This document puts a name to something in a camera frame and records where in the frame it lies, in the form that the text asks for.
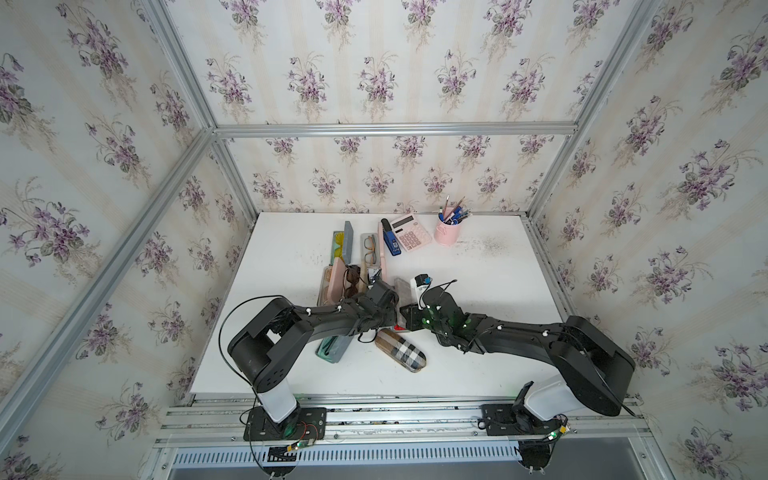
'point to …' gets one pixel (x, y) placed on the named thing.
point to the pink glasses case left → (332, 287)
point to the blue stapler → (390, 237)
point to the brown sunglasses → (350, 279)
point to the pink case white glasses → (372, 275)
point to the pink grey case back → (379, 247)
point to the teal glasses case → (333, 348)
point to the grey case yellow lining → (342, 244)
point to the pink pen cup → (447, 229)
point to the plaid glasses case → (400, 350)
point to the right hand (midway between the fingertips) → (405, 311)
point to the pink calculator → (410, 232)
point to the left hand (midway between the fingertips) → (393, 316)
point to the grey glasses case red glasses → (402, 292)
